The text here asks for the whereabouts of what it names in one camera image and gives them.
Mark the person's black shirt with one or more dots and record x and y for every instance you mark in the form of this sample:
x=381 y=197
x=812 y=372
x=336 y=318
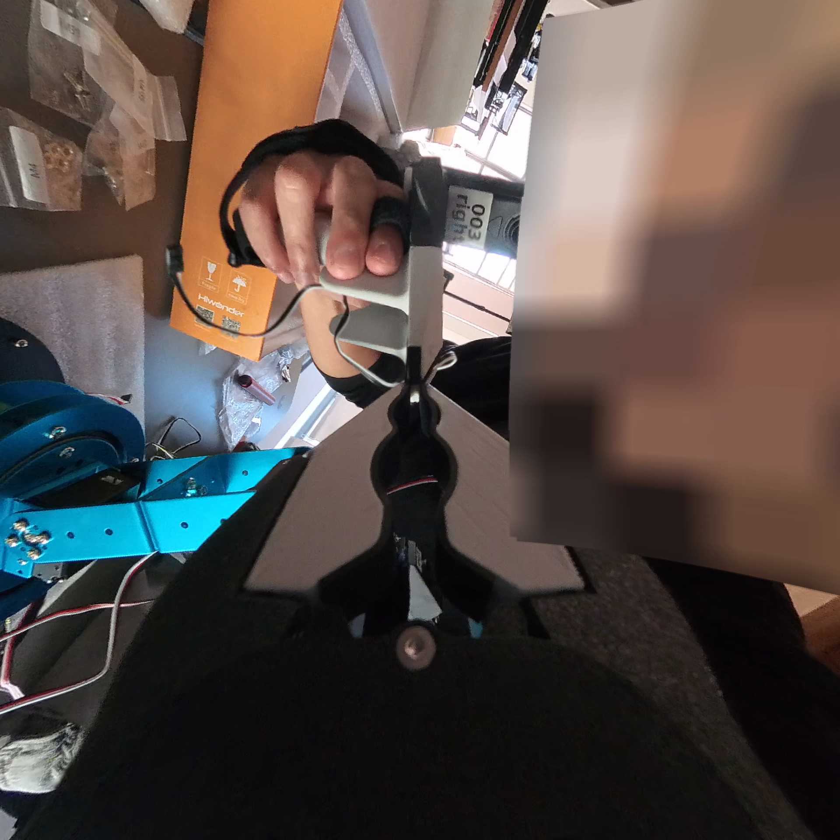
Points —
x=754 y=656

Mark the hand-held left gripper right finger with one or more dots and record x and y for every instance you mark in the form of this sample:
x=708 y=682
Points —
x=479 y=499

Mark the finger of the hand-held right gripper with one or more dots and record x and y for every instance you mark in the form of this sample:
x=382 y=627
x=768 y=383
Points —
x=426 y=308

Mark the pile of clear plastic bags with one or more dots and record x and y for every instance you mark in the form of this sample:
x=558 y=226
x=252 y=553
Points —
x=262 y=423

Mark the crumpled clear bag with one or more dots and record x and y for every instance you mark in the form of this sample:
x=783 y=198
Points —
x=36 y=754

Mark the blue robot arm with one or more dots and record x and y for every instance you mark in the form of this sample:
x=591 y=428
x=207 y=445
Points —
x=98 y=525

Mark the small parts zip bag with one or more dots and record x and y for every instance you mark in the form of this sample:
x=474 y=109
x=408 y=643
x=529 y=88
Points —
x=157 y=111
x=72 y=65
x=124 y=170

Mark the orange white cardboard box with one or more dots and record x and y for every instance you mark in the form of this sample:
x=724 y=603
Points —
x=249 y=131

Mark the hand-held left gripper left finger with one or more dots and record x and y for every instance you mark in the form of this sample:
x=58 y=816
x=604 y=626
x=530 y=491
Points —
x=315 y=525

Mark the red cylindrical tube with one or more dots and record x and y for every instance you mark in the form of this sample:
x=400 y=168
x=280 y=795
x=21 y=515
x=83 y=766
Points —
x=259 y=388

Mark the zip bag with brass nuts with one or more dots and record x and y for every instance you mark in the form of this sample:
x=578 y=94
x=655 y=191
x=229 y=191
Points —
x=46 y=164

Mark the white foam sheet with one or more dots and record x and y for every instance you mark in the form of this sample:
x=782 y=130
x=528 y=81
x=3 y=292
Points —
x=79 y=308

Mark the person's right hand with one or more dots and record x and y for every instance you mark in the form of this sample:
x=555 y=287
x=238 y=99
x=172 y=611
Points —
x=295 y=210

